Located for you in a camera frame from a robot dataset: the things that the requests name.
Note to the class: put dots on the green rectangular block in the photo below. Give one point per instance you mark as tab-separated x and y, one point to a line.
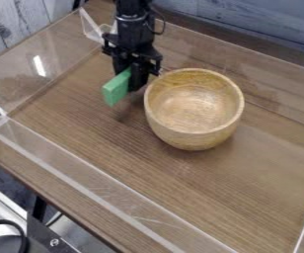
115	89

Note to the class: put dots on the brown wooden bowl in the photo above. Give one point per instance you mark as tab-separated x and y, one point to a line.
194	106

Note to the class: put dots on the black metal mount plate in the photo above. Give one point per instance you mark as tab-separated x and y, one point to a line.
44	241

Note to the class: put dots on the black table leg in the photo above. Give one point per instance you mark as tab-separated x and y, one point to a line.
39	209

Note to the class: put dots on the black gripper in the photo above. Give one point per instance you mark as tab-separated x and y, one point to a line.
130	49

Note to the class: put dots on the clear acrylic enclosure wall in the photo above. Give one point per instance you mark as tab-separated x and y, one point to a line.
151	198

